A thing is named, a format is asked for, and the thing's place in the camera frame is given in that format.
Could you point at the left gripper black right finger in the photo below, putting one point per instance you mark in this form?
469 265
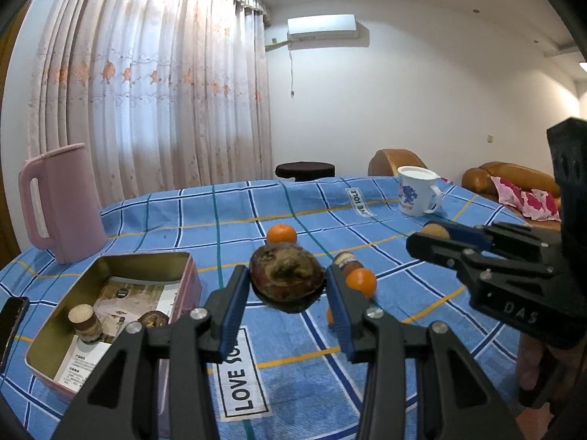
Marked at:
455 399

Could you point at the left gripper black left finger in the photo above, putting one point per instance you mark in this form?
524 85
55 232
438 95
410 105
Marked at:
119 399

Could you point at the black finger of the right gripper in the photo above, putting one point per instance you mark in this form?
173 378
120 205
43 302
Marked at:
512 241
458 261

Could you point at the brown walnut-like fruit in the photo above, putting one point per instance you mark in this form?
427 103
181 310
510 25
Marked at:
153 319

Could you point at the small tan round fruit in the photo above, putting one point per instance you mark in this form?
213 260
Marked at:
435 230

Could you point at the large purple mangosteen fruit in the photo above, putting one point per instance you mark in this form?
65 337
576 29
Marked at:
286 276

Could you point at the person's right hand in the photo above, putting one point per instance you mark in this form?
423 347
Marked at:
534 366

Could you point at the pink floral cloth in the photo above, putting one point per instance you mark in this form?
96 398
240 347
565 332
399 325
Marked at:
534 205

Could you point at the brown leather sofa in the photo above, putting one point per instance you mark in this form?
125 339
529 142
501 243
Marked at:
478 180

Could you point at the printed paper in tin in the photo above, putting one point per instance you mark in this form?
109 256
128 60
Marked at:
120 302

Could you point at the white blue-patterned mug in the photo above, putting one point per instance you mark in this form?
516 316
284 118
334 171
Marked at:
418 192

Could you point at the pink metal tin box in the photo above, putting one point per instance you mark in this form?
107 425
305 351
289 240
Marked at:
48 348

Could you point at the brown leather chair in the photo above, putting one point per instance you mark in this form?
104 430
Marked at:
386 162

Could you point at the black smartphone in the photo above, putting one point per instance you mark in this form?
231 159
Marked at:
11 316

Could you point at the pink plastic pitcher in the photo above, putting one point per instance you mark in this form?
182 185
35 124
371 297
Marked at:
69 203

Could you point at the dark round stool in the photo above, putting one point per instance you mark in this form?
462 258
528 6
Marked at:
304 171

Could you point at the floral sheer curtain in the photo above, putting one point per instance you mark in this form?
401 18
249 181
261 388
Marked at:
164 94

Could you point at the white wall air conditioner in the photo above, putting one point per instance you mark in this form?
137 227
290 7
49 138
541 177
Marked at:
318 28

